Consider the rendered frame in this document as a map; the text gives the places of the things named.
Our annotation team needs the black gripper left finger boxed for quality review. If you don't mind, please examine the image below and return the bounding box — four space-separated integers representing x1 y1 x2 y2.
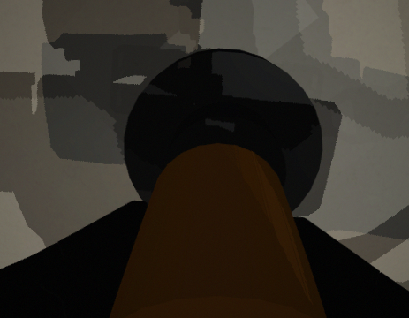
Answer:
0 201 148 318

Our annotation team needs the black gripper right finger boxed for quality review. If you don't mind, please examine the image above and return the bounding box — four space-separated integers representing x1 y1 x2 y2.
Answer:
293 216 409 318

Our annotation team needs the orange knob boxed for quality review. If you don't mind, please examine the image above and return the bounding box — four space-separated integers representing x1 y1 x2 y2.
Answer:
110 144 327 318

